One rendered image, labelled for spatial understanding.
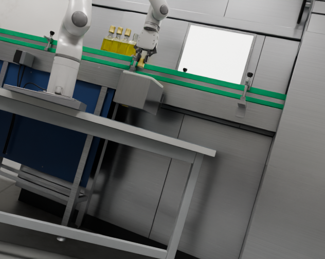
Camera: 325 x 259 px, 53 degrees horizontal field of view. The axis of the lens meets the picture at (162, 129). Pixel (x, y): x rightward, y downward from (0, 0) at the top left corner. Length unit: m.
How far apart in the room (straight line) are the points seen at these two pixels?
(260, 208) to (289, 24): 1.12
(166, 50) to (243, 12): 0.53
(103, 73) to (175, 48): 0.51
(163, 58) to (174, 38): 0.14
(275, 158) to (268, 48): 0.76
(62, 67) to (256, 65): 1.13
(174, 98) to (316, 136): 0.76
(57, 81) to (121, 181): 0.87
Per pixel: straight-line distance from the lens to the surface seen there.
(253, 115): 1.79
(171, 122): 2.06
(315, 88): 1.66
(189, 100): 1.84
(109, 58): 1.98
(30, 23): 4.84
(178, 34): 2.17
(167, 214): 2.08
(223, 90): 1.84
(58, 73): 1.58
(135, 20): 2.30
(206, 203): 2.02
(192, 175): 1.61
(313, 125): 1.64
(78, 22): 1.57
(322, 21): 1.77
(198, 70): 2.06
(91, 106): 1.96
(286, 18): 2.17
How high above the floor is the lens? 0.74
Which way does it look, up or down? 1 degrees up
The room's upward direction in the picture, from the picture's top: 16 degrees clockwise
